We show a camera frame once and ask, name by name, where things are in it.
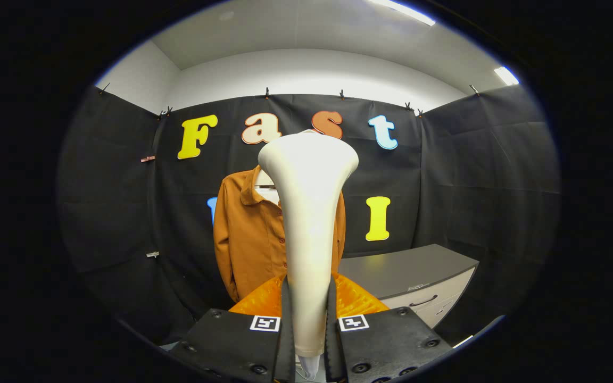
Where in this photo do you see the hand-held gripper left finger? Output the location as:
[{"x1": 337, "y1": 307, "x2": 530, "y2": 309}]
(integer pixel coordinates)
[{"x1": 170, "y1": 273, "x2": 296, "y2": 383}]

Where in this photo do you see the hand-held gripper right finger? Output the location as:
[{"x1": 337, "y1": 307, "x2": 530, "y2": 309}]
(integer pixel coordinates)
[{"x1": 326, "y1": 272, "x2": 453, "y2": 383}]

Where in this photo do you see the orange button-up shirt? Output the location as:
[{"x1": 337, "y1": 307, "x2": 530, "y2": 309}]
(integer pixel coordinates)
[{"x1": 213, "y1": 165, "x2": 346, "y2": 304}]

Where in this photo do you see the white garment steamer head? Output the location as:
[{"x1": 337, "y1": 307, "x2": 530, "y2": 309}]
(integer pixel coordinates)
[{"x1": 258, "y1": 130, "x2": 360, "y2": 358}]

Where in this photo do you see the black backdrop cloth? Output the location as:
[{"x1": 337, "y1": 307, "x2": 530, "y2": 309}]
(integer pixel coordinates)
[{"x1": 56, "y1": 84, "x2": 561, "y2": 346}]

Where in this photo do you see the white mannequin torso form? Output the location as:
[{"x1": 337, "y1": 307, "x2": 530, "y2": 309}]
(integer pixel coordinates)
[{"x1": 254, "y1": 168, "x2": 281, "y2": 207}]

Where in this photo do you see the small ceiling light panel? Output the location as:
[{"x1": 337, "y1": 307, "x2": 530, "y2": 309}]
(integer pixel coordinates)
[{"x1": 494, "y1": 66, "x2": 520, "y2": 87}]

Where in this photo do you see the grey cabinet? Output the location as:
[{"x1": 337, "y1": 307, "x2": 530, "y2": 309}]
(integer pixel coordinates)
[{"x1": 338, "y1": 244, "x2": 480, "y2": 329}]

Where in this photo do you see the long ceiling light panel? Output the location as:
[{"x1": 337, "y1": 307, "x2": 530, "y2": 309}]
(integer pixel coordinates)
[{"x1": 368, "y1": 0, "x2": 437, "y2": 27}]

